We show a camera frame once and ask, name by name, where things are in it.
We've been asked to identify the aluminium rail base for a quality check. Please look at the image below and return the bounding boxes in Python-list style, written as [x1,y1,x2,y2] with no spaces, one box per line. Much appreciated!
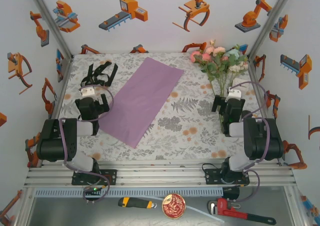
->
[23,160,297,189]

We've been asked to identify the aluminium side rail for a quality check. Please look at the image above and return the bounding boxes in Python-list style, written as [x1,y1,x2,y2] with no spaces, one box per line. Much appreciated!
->
[246,54,276,119]
[49,54,75,121]

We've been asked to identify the purple wrapping paper sheet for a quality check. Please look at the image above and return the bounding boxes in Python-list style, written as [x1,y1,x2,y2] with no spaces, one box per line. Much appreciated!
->
[98,56,185,150]

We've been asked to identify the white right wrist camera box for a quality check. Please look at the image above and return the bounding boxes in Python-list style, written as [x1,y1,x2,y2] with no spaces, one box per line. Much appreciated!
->
[226,87,243,99]

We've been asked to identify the clear plastic tube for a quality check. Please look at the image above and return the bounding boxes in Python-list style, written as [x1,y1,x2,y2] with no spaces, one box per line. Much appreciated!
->
[149,195,226,223]

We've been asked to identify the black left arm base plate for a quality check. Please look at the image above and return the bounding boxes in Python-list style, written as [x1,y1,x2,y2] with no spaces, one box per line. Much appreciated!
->
[71,169,118,186]

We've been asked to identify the small black controller board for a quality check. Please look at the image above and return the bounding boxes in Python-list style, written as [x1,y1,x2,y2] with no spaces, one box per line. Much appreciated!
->
[83,185,104,199]

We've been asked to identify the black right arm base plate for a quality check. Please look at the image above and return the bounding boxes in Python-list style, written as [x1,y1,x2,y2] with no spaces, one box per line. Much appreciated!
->
[204,168,250,186]

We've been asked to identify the aluminium corner post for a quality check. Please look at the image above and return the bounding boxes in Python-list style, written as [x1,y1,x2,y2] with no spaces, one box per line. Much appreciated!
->
[246,0,297,59]
[25,0,74,61]

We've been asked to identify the red pipe wrench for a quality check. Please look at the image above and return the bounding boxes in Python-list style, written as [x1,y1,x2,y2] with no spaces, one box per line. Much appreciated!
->
[207,197,277,225]

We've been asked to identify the black yellow utility knife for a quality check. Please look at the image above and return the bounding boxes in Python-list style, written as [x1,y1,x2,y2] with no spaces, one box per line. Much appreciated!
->
[117,197,157,210]

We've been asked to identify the round red gold tin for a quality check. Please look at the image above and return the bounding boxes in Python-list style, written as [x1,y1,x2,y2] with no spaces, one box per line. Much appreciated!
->
[161,193,186,219]

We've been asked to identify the white perforated cable tray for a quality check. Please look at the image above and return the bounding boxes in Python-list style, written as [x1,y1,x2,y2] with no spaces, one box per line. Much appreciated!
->
[33,187,224,198]

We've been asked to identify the fake flower bouquet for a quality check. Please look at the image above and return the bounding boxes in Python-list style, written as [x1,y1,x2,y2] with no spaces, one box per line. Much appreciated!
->
[189,39,250,134]

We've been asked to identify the floral patterned tablecloth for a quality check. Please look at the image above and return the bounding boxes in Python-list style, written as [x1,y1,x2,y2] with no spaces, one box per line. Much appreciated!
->
[47,52,276,162]

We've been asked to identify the black printed ribbon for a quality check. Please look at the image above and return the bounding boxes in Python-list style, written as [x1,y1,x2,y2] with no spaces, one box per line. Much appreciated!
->
[79,60,119,88]

